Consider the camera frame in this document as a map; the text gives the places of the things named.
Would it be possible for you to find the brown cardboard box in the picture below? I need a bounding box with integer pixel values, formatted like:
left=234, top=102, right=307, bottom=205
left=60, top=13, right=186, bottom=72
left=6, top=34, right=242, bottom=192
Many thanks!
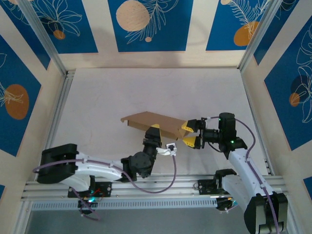
left=120, top=111, right=190, bottom=142

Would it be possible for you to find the right black controller board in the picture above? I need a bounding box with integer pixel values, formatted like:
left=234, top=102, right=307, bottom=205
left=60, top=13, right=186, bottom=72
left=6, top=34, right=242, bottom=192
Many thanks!
left=215, top=196, right=238, bottom=213

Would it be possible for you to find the black controller board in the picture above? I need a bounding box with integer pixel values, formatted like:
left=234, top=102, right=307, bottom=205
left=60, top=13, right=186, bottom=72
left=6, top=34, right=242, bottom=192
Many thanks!
left=78, top=197, right=98, bottom=215
left=215, top=196, right=238, bottom=213

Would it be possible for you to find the left black controller board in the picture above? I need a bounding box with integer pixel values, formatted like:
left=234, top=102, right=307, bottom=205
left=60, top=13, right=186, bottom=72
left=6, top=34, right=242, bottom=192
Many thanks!
left=78, top=197, right=98, bottom=215

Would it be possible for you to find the aluminium frame rail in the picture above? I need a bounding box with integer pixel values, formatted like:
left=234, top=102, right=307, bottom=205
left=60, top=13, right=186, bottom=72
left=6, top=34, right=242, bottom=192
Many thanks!
left=20, top=174, right=288, bottom=202

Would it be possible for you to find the aluminium side rail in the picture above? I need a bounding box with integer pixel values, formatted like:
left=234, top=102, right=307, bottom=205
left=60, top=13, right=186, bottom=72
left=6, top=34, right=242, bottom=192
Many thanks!
left=35, top=69, right=76, bottom=181
left=240, top=69, right=275, bottom=176

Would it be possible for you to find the grey slotted cable duct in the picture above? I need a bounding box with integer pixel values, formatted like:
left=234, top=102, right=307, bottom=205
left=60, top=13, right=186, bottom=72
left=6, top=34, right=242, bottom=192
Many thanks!
left=31, top=198, right=219, bottom=211

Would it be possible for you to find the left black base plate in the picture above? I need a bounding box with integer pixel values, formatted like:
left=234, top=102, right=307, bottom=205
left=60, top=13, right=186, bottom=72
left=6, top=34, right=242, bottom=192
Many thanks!
left=67, top=181, right=113, bottom=198

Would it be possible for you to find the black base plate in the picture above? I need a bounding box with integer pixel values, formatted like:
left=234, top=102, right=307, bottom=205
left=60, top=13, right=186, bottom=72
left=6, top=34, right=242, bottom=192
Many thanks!
left=67, top=181, right=113, bottom=198
left=197, top=179, right=234, bottom=195

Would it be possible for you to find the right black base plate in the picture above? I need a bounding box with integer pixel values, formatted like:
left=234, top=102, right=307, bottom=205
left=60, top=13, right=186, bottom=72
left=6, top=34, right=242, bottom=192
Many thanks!
left=197, top=179, right=234, bottom=195

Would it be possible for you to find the blue floral wall panel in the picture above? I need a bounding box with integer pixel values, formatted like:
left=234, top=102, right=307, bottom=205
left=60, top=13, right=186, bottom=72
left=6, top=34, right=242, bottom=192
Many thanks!
left=0, top=34, right=42, bottom=157
left=253, top=0, right=300, bottom=66
left=206, top=0, right=276, bottom=51
left=108, top=0, right=194, bottom=53
left=0, top=0, right=51, bottom=71
left=264, top=23, right=312, bottom=151
left=29, top=0, right=98, bottom=54

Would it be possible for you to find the aluminium corner post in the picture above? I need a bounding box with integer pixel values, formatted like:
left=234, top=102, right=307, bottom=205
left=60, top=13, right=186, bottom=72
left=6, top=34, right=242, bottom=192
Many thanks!
left=238, top=0, right=300, bottom=71
left=18, top=0, right=68, bottom=75

